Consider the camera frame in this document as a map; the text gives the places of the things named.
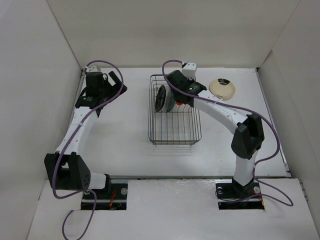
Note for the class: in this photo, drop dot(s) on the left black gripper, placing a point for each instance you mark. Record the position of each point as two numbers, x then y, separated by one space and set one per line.
114 91

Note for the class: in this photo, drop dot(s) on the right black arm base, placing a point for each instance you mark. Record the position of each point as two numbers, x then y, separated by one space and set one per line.
233 196

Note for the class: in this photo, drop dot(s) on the cream plate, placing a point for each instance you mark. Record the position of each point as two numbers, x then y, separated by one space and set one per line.
222 88

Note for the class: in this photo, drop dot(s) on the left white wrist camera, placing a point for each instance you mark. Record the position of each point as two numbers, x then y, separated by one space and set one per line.
91 69

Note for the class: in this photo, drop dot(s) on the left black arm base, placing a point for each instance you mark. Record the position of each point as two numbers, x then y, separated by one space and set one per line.
114 198

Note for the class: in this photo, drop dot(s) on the blue patterned plate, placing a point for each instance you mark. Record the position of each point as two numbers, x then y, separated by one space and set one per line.
170 102

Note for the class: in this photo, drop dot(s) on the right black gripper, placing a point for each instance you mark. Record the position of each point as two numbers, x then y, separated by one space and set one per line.
191 81

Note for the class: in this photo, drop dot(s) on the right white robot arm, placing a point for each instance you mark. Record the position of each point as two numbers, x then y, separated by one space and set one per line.
247 129

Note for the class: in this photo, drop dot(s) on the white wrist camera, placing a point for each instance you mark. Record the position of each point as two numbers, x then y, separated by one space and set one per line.
189 70
91 69

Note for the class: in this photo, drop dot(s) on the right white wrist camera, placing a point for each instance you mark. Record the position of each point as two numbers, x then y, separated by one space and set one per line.
189 70

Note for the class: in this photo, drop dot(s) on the clear glass plate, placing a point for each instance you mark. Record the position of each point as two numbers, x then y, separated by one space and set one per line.
168 90

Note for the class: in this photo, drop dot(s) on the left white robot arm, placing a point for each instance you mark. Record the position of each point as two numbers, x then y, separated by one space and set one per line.
66 169

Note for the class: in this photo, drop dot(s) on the grey wire dish rack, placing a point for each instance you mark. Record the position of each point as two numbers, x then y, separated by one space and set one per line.
181 126

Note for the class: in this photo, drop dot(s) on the black plate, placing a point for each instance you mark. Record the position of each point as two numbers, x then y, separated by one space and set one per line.
160 98

